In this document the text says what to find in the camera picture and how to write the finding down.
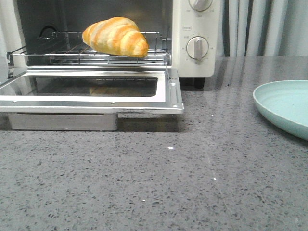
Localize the oven glass door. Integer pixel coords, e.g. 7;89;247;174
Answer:
0;67;184;114

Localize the golden croissant bread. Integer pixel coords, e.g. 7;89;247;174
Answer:
82;17;149;58

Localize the lower oven timer knob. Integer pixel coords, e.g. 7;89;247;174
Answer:
186;37;209;60

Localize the white Toshiba toaster oven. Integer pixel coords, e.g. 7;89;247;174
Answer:
0;0;221;88

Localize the upper oven control knob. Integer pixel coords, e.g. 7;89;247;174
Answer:
189;0;212;12

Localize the grey curtain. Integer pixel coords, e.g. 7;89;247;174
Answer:
217;0;308;57

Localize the light green plate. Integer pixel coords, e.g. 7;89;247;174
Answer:
253;80;308;140

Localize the oven wire rack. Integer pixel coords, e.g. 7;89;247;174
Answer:
7;31;172;67

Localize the silver oven door handle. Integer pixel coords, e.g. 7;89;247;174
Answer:
7;113;118;131

